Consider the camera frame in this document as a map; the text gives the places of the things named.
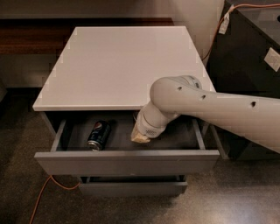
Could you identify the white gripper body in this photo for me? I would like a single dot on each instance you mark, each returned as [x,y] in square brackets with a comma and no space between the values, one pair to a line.
[146,129]

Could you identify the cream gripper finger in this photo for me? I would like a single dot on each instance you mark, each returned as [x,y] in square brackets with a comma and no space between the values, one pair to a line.
[137,137]

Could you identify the grey top drawer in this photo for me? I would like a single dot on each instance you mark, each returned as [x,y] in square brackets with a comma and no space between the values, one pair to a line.
[178,151]

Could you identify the grey drawer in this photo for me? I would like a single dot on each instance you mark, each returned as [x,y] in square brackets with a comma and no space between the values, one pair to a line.
[133,186]
[178,151]

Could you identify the blue pepsi can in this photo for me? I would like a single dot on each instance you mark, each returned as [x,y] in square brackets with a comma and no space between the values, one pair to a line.
[99,135]

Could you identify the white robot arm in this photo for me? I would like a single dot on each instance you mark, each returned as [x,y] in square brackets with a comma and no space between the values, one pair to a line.
[252,117]

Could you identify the grey drawer cabinet white top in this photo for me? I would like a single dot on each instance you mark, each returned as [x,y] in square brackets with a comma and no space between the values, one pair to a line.
[112,69]

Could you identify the grey bottom drawer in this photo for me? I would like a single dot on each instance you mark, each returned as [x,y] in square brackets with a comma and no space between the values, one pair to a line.
[133,186]

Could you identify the black side cabinet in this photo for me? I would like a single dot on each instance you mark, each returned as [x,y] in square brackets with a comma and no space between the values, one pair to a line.
[236,63]

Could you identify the white label on cabinet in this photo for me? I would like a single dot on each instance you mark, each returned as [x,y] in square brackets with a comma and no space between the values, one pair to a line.
[272,58]

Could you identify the dark wooden bench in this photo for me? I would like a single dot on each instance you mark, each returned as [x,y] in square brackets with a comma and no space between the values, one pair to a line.
[49,35]

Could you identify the white cable tag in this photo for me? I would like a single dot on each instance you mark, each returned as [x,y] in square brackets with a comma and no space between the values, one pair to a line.
[224,24]

